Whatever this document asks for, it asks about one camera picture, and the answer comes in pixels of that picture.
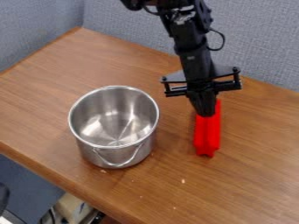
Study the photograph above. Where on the beige box under table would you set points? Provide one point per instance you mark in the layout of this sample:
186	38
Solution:
72	208

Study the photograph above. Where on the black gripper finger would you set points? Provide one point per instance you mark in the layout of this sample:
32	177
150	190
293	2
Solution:
209	103
197	103

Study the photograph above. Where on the red plastic block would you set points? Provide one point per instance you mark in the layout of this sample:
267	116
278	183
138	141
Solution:
207	133

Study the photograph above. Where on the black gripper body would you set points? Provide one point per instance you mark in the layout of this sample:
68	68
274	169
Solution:
201	75

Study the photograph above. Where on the metal pot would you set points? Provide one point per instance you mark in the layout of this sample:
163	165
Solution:
113	121

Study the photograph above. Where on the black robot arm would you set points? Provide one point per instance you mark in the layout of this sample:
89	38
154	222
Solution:
186	20

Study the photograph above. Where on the black chair part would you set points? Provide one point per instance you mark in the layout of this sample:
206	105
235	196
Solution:
4	197

